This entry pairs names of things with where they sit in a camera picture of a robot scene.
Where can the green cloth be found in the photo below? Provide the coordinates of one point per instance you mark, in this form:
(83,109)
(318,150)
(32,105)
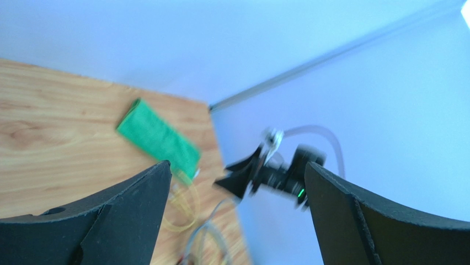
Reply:
(144,128)

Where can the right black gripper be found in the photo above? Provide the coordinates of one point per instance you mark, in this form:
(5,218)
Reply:
(290,181)

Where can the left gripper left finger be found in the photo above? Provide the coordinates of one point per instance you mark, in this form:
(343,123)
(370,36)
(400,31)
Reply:
(117,225)

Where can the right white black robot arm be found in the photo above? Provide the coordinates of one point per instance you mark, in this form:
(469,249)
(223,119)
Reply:
(302,153)

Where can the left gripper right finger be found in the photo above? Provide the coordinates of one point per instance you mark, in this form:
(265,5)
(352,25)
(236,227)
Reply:
(356,226)

